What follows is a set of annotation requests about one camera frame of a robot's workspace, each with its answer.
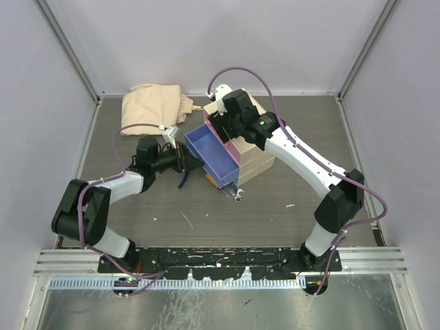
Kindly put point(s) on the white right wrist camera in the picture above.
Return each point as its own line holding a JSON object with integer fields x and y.
{"x": 216, "y": 98}

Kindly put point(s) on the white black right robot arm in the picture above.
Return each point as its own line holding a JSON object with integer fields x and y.
{"x": 340, "y": 190}

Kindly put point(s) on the blue handle pliers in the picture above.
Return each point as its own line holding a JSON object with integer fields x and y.
{"x": 183, "y": 180}

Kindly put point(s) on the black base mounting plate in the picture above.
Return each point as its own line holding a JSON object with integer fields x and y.
{"x": 270, "y": 263}

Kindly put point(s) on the silver combination wrench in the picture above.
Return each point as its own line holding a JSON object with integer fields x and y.
{"x": 239, "y": 190}

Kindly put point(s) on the aluminium frame rail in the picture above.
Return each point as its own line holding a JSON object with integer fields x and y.
{"x": 66, "y": 262}

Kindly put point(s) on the light blue cable duct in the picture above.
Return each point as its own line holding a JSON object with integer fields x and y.
{"x": 113, "y": 282}

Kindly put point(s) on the orange handle screwdriver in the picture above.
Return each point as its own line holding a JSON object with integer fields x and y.
{"x": 211, "y": 180}

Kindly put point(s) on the pastel mini drawer chest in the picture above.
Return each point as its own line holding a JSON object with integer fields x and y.
{"x": 235, "y": 162}

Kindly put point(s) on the beige folded cloth bag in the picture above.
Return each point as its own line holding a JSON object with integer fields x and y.
{"x": 148, "y": 106}

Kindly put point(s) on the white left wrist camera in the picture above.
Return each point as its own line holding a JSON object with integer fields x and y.
{"x": 170, "y": 135}

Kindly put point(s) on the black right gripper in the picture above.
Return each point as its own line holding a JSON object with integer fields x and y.
{"x": 220, "y": 122}

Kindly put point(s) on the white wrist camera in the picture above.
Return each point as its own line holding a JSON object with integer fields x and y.
{"x": 216, "y": 98}
{"x": 170, "y": 135}

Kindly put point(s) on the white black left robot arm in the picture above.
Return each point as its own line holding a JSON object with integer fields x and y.
{"x": 84, "y": 207}

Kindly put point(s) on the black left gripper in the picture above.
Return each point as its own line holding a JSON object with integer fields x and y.
{"x": 184, "y": 161}

